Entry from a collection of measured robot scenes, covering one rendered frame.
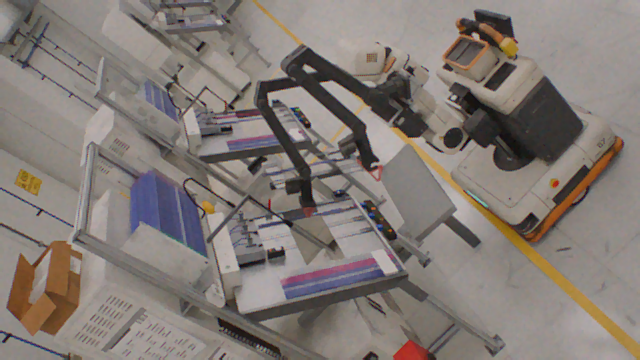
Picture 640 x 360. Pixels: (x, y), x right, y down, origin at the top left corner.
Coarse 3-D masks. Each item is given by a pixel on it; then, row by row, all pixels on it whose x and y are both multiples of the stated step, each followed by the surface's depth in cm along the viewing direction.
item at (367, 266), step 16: (352, 256) 247; (368, 256) 246; (384, 256) 246; (288, 272) 240; (304, 272) 239; (320, 272) 238; (336, 272) 238; (352, 272) 237; (368, 272) 237; (384, 272) 236; (288, 288) 230; (304, 288) 230; (320, 288) 229
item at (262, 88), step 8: (312, 72) 257; (264, 80) 254; (272, 80) 252; (280, 80) 252; (288, 80) 254; (320, 80) 258; (328, 80) 258; (256, 88) 254; (264, 88) 250; (272, 88) 252; (280, 88) 253; (288, 88) 255; (256, 96) 251; (264, 96) 251; (256, 104) 251
